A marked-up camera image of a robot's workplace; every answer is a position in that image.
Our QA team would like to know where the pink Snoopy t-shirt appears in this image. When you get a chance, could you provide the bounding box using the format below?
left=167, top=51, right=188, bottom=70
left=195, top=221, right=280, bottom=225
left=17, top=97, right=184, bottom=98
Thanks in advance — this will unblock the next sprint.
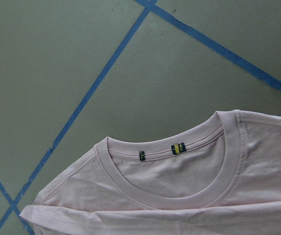
left=20, top=110, right=281, bottom=235

